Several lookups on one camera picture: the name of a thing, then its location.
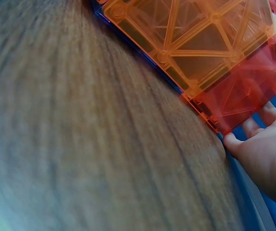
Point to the person's right hand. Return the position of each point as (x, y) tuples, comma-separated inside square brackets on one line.
[(270, 154)]

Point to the red magnetic tile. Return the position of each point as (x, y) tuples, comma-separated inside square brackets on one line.
[(243, 91)]

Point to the large orange magnetic tile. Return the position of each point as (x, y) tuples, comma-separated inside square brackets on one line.
[(195, 41)]

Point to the blue magnetic tile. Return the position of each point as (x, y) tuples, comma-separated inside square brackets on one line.
[(138, 51)]

